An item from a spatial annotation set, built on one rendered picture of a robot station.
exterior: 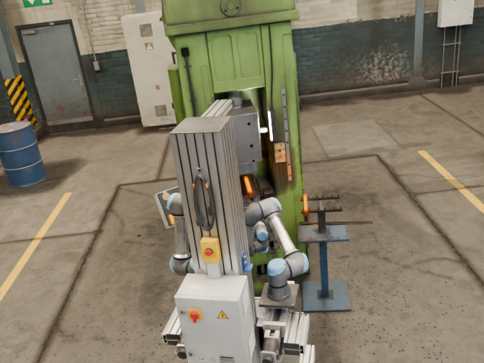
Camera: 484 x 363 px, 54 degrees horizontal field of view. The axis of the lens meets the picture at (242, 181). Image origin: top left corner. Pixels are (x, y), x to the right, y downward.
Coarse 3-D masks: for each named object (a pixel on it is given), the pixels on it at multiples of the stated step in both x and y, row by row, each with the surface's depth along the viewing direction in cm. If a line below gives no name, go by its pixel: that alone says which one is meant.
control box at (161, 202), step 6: (162, 192) 367; (168, 192) 368; (174, 192) 370; (156, 198) 366; (162, 198) 366; (162, 204) 365; (162, 210) 364; (168, 210) 366; (162, 216) 368; (168, 216) 365; (168, 222) 364
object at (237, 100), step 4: (228, 92) 378; (232, 92) 377; (236, 92) 378; (240, 92) 382; (228, 96) 379; (232, 96) 378; (236, 96) 379; (240, 96) 382; (232, 100) 379; (236, 100) 379; (240, 100) 381; (236, 104) 380; (240, 104) 382; (232, 108) 381; (236, 108) 381
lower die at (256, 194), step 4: (240, 176) 428; (248, 176) 425; (252, 176) 424; (240, 180) 421; (244, 180) 417; (248, 180) 416; (252, 180) 417; (244, 184) 411; (252, 184) 409; (244, 188) 405; (252, 188) 403; (256, 188) 402; (244, 192) 397; (256, 192) 394; (244, 196) 392; (256, 196) 394; (244, 200) 394; (248, 200) 394; (256, 200) 395; (260, 200) 396
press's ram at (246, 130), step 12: (240, 108) 381; (252, 108) 377; (240, 120) 366; (252, 120) 367; (240, 132) 370; (252, 132) 371; (264, 132) 392; (240, 144) 374; (252, 144) 375; (240, 156) 378; (252, 156) 379
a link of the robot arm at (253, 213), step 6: (252, 204) 310; (246, 210) 310; (252, 210) 307; (258, 210) 306; (246, 216) 309; (252, 216) 307; (258, 216) 307; (246, 222) 311; (252, 222) 310; (246, 228) 316; (252, 228) 317; (252, 234) 321; (252, 240) 326; (252, 246) 333; (252, 252) 336
